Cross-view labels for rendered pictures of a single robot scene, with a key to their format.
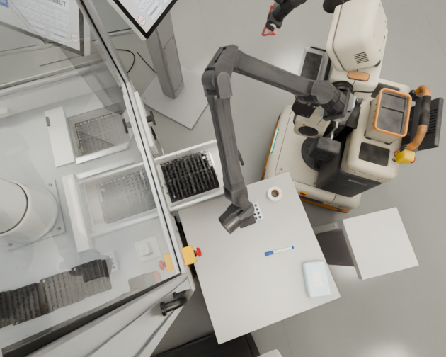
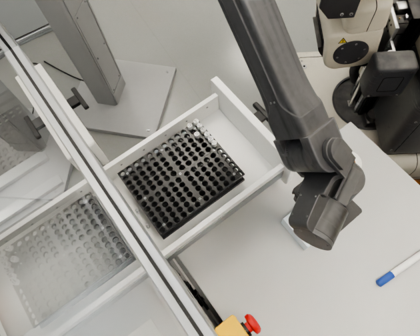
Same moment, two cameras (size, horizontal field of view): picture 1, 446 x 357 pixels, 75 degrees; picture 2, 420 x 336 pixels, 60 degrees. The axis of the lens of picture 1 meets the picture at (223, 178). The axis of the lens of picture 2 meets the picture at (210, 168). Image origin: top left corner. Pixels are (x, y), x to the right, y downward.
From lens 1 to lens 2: 0.52 m
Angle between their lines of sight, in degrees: 9
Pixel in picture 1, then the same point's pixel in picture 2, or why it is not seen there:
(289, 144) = not seen: hidden behind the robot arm
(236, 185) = (313, 119)
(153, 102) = (86, 119)
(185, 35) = (107, 20)
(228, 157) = (273, 49)
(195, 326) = not seen: outside the picture
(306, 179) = not seen: hidden behind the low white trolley
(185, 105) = (135, 109)
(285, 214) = (381, 196)
